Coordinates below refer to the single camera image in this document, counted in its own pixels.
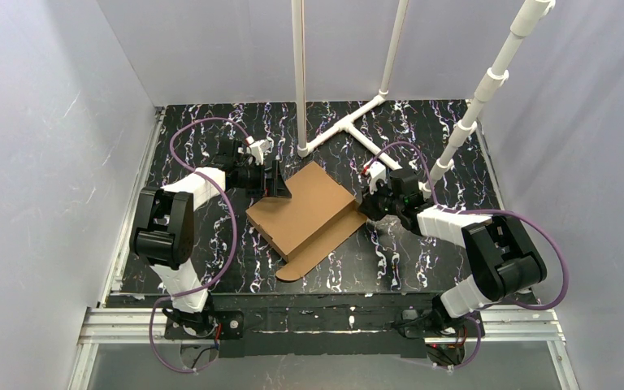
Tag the white PVC pipe frame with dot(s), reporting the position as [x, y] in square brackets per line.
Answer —
[371, 72]

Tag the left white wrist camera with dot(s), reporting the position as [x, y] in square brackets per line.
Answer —
[257, 149]

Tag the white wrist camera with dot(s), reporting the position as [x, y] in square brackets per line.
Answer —
[376, 173]
[257, 149]

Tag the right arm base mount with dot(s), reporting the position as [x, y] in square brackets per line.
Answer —
[466, 330]

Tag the aluminium table frame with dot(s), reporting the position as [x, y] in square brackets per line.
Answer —
[340, 308]

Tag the brown cardboard box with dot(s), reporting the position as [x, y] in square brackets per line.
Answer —
[304, 229]

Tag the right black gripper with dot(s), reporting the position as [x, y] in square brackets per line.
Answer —
[373, 205]

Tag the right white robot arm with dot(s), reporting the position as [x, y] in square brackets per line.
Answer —
[503, 260]

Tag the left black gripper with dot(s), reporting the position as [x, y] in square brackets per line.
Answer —
[266, 179]

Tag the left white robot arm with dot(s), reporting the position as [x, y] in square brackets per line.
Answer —
[163, 230]

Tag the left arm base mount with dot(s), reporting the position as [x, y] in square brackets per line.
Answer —
[210, 325]

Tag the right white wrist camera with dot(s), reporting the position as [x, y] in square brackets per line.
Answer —
[376, 173]

